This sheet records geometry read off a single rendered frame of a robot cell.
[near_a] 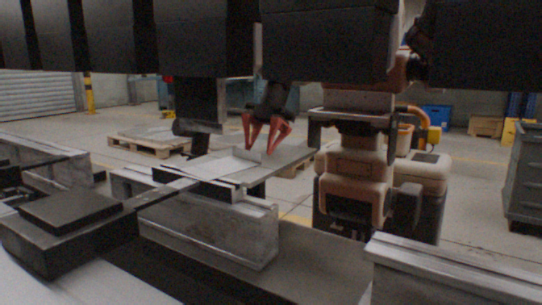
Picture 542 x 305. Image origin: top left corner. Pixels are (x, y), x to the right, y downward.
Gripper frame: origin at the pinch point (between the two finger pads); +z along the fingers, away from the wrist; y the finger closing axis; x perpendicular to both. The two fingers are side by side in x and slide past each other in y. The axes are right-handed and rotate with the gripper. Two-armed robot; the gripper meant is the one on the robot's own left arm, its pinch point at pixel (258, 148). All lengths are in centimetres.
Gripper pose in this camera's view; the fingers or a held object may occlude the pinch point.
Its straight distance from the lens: 74.0
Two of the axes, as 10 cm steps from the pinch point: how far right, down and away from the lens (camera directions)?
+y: 8.4, 1.6, -5.2
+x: 4.6, 2.9, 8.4
